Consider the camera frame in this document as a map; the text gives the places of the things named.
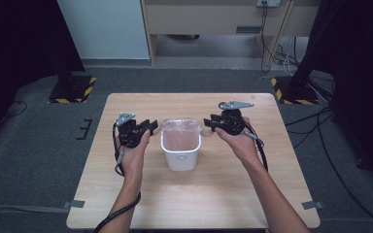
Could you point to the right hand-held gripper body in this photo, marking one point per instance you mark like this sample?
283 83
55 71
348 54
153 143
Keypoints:
231 121

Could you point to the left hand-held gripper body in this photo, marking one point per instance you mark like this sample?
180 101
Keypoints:
129 134

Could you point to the pink translucent plastic bag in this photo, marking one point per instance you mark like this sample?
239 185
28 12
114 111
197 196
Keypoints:
179 139

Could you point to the white plastic trash bin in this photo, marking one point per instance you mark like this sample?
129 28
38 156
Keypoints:
180 161

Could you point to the person's left hand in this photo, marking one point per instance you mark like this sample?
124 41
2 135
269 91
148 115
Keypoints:
132 161

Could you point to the person's right hand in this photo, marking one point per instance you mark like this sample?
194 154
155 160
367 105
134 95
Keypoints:
244 147

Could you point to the striped black stand base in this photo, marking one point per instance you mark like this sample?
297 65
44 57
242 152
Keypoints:
73 89
293 93

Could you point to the grey tape strip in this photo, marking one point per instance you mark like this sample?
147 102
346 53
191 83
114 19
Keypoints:
312 205
74 204

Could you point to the light wooden desk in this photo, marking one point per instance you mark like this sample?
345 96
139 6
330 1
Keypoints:
207 17

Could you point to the black curtain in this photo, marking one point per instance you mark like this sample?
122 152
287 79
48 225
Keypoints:
359 64
19 48

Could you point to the grey wall socket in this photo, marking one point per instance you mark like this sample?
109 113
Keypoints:
268 2

